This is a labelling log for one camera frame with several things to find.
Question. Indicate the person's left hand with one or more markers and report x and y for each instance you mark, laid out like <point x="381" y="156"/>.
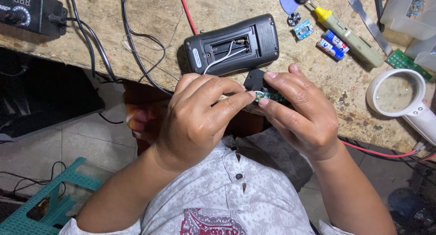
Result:
<point x="190" y="132"/>

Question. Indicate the person's right hand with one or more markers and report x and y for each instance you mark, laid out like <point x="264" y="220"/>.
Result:
<point x="306" y="122"/>

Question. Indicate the small green circuit board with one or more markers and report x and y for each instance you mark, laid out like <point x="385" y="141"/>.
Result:
<point x="269" y="96"/>

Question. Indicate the orange red cloth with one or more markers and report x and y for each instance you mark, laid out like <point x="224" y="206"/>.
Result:
<point x="143" y="115"/>

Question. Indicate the black battery cover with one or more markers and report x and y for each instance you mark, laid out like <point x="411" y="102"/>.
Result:
<point x="255" y="81"/>

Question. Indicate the white patterned shirt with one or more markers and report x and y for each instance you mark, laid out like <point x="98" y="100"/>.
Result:
<point x="221" y="194"/>

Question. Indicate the blue white battery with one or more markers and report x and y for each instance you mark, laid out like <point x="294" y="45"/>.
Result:
<point x="335" y="41"/>
<point x="330" y="50"/>

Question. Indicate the small blue circuit module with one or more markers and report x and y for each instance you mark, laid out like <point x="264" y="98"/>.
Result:
<point x="303" y="29"/>

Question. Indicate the black multimeter with open back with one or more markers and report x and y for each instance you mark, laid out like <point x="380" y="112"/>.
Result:
<point x="265" y="37"/>

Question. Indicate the beige tool with yellow tip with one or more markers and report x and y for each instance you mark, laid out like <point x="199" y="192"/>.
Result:
<point x="351" y="37"/>

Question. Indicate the small black round knob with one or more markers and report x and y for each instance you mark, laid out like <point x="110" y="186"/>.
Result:
<point x="294" y="19"/>

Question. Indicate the white handheld magnifier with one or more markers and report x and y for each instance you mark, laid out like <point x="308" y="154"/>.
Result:
<point x="419" y="112"/>

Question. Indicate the green perforated circuit board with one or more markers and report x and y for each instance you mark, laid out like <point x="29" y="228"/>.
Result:
<point x="405" y="61"/>

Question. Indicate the metal spudger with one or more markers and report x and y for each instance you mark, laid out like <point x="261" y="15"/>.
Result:
<point x="371" y="25"/>

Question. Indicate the blue plastic pick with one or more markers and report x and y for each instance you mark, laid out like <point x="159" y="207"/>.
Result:
<point x="288" y="3"/>

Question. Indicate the small clear plastic box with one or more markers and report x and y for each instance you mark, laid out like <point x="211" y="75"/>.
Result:
<point x="422" y="54"/>

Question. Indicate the black tweezers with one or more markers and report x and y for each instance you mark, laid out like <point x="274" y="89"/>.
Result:
<point x="378" y="6"/>

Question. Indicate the clear plastic parts box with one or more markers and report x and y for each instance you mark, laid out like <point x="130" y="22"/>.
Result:
<point x="405" y="16"/>

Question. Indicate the black case under table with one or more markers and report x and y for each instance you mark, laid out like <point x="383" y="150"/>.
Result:
<point x="44" y="98"/>

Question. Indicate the teal plastic stool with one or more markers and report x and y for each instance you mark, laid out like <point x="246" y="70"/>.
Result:
<point x="51" y="201"/>

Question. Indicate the black power supply with display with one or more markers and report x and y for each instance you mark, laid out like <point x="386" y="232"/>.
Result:
<point x="30" y="13"/>

